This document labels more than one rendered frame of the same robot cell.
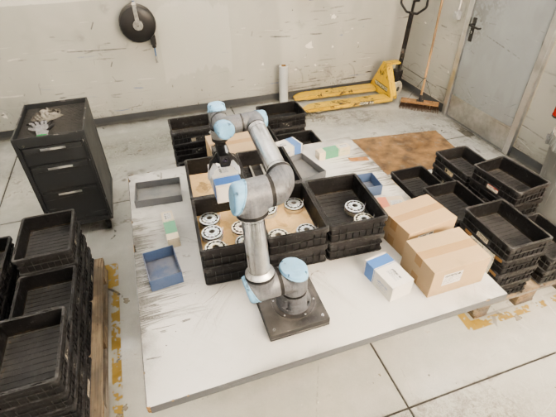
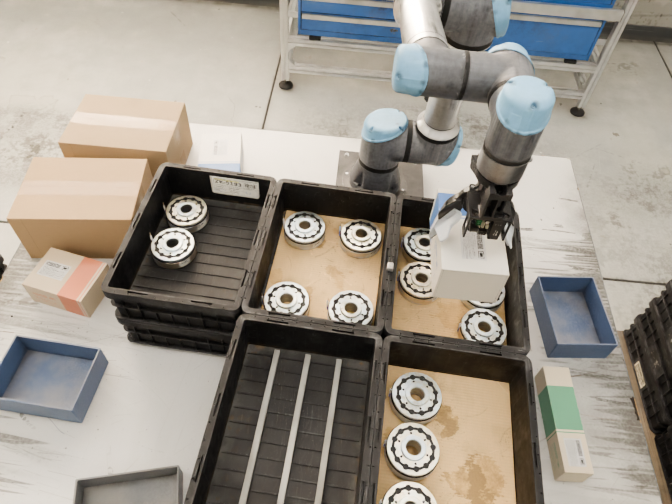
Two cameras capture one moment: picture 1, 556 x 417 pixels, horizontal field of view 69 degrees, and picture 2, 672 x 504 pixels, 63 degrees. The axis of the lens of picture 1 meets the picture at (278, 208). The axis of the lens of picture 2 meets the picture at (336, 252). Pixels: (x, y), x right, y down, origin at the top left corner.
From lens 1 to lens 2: 2.30 m
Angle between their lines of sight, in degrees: 88
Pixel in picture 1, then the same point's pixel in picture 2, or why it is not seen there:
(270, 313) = (413, 179)
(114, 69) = not seen: outside the picture
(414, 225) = (119, 168)
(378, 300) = (255, 161)
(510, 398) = not seen: hidden behind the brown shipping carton
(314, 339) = not seen: hidden behind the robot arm
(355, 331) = (313, 143)
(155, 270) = (581, 332)
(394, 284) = (233, 137)
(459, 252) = (117, 111)
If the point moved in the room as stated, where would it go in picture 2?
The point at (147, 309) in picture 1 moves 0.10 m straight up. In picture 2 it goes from (585, 264) to (601, 241)
